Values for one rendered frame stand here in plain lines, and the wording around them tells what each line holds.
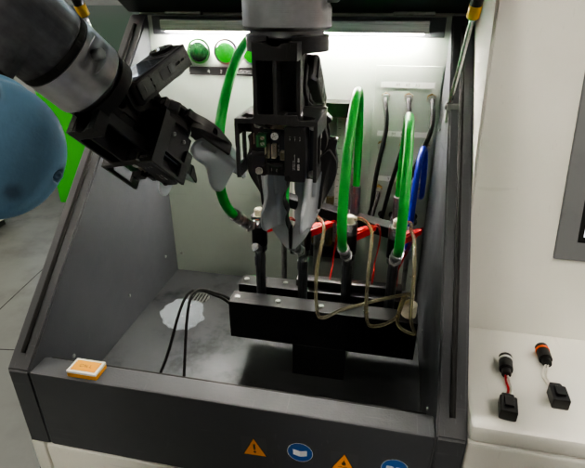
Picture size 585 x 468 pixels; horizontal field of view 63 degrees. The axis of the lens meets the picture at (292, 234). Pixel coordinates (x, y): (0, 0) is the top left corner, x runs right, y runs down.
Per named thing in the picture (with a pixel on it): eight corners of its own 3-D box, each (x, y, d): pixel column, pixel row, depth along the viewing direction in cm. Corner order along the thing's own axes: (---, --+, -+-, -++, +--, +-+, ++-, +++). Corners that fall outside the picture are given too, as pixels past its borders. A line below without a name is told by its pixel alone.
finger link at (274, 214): (251, 266, 47) (247, 178, 43) (266, 240, 53) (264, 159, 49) (281, 268, 47) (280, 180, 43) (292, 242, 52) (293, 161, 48)
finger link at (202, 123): (213, 162, 58) (150, 127, 52) (215, 150, 58) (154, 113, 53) (237, 153, 54) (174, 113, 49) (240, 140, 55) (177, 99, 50)
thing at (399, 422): (51, 444, 82) (28, 372, 75) (67, 423, 85) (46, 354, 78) (422, 513, 70) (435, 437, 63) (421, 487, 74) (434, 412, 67)
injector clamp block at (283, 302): (232, 364, 94) (227, 300, 87) (247, 333, 102) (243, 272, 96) (409, 390, 87) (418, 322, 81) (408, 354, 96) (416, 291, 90)
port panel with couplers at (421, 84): (365, 213, 106) (375, 67, 92) (366, 207, 109) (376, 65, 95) (424, 217, 104) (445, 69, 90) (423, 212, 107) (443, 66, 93)
